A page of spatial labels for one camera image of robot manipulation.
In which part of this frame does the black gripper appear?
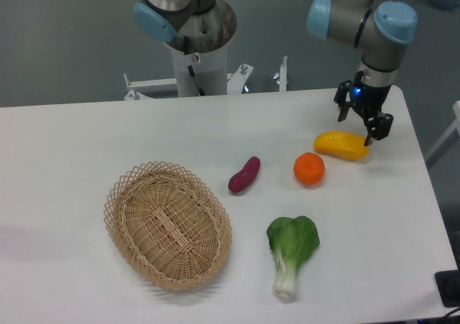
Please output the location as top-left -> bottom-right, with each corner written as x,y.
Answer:
333,70 -> 394,147

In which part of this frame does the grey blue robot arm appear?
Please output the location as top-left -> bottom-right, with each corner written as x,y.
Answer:
133,0 -> 418,145

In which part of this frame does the orange tangerine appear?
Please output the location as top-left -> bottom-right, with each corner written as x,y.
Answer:
293,152 -> 326,185

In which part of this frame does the white furniture leg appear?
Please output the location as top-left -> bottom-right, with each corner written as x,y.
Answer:
425,101 -> 459,169

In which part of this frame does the purple sweet potato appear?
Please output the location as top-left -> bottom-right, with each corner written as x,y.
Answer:
228,156 -> 261,193

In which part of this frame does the green bok choy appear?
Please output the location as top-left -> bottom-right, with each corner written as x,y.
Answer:
267,216 -> 320,300

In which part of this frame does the black device at table edge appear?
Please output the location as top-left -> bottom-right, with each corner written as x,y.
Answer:
435,269 -> 459,307

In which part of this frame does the woven wicker basket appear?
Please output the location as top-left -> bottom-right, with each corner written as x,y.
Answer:
103,162 -> 232,291

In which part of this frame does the white metal base frame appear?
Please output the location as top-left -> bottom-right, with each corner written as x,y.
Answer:
123,55 -> 291,101

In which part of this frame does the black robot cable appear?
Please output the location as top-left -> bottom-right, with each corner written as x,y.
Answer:
183,36 -> 206,97

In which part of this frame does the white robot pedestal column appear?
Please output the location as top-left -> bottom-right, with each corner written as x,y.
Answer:
167,0 -> 237,93

